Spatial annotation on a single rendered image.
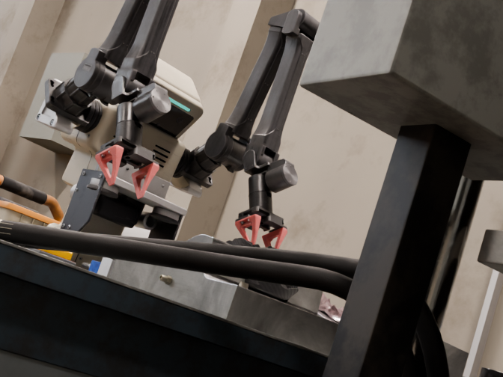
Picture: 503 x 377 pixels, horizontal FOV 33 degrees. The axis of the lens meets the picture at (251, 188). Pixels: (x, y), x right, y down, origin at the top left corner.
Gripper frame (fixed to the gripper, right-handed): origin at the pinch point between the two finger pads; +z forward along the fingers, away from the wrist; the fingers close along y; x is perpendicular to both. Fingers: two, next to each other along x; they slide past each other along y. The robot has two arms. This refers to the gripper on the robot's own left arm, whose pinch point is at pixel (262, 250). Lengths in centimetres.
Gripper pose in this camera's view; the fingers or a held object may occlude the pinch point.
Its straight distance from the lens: 206.4
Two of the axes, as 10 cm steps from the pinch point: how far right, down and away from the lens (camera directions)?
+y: 6.6, 3.5, 6.7
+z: 0.3, 8.8, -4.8
